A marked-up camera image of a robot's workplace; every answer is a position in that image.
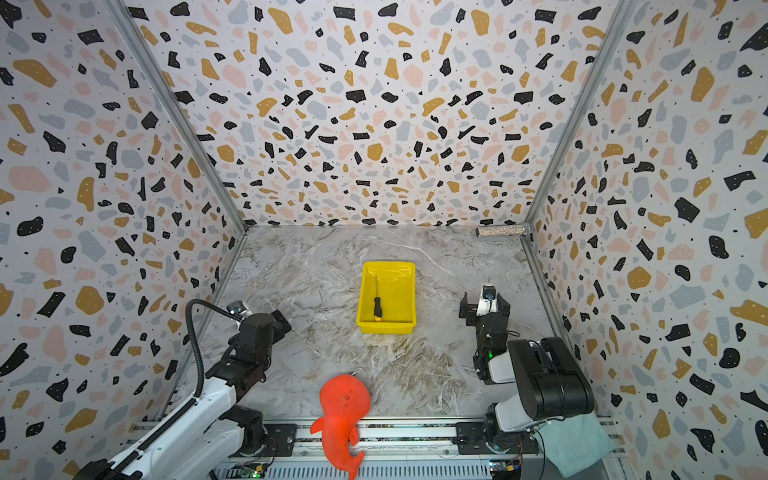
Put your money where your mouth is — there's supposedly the yellow plastic bin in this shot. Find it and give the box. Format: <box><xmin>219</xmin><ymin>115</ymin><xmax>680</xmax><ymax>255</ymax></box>
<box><xmin>356</xmin><ymin>261</ymin><xmax>417</xmax><ymax>335</ymax></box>

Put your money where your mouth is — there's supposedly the black yellow screwdriver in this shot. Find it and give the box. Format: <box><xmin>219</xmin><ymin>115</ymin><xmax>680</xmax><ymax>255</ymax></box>
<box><xmin>373</xmin><ymin>296</ymin><xmax>383</xmax><ymax>322</ymax></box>

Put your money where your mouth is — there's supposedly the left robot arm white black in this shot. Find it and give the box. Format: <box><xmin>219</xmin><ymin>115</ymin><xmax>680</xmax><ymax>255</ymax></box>
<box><xmin>76</xmin><ymin>300</ymin><xmax>296</xmax><ymax>479</ymax></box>

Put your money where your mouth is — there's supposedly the aluminium corner post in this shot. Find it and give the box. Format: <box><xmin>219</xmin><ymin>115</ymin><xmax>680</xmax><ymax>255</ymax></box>
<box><xmin>102</xmin><ymin>1</ymin><xmax>247</xmax><ymax>236</ymax></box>
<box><xmin>525</xmin><ymin>0</ymin><xmax>637</xmax><ymax>228</ymax></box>

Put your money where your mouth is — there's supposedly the teal cloth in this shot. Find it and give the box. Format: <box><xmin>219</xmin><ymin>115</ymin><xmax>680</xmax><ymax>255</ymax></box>
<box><xmin>536</xmin><ymin>413</ymin><xmax>615</xmax><ymax>479</ymax></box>

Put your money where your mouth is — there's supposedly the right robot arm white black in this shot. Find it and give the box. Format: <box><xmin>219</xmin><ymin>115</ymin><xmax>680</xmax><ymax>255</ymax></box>
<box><xmin>458</xmin><ymin>285</ymin><xmax>595</xmax><ymax>442</ymax></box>

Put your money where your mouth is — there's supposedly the aluminium corner post left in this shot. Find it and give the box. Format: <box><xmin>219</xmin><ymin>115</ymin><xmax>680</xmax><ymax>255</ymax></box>
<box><xmin>102</xmin><ymin>1</ymin><xmax>247</xmax><ymax>236</ymax></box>

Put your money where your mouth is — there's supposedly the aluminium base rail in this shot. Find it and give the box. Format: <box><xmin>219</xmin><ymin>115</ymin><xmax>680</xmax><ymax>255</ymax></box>
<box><xmin>122</xmin><ymin>416</ymin><xmax>625</xmax><ymax>480</ymax></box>

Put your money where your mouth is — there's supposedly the aluminium corner post right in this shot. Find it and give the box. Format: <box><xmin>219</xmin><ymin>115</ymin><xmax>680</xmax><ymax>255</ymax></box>
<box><xmin>525</xmin><ymin>0</ymin><xmax>637</xmax><ymax>228</ymax></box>

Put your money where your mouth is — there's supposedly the red plush whale toy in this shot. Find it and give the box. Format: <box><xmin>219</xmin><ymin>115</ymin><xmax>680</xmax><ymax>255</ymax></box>
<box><xmin>310</xmin><ymin>375</ymin><xmax>371</xmax><ymax>480</ymax></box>

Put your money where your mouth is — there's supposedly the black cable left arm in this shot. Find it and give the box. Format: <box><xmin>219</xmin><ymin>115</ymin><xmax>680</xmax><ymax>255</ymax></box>
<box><xmin>184</xmin><ymin>298</ymin><xmax>241</xmax><ymax>400</ymax></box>

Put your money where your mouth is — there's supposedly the glitter roll tube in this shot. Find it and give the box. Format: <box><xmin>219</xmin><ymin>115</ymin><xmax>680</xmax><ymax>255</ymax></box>
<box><xmin>475</xmin><ymin>223</ymin><xmax>532</xmax><ymax>237</ymax></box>

